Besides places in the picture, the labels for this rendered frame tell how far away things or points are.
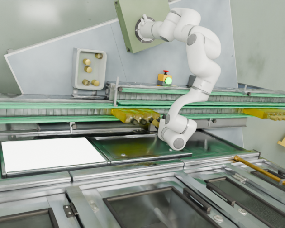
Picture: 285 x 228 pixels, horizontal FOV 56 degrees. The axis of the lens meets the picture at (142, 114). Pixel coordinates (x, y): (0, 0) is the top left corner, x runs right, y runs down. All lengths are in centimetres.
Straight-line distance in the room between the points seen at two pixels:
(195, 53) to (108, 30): 72
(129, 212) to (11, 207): 39
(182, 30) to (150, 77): 61
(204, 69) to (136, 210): 59
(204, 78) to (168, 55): 80
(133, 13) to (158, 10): 16
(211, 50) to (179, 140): 41
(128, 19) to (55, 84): 56
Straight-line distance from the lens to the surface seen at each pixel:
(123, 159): 125
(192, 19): 136
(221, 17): 220
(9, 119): 146
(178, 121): 115
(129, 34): 166
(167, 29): 142
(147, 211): 101
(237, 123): 235
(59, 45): 161
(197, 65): 110
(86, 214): 94
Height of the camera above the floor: 232
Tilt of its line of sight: 56 degrees down
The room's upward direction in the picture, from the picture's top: 119 degrees clockwise
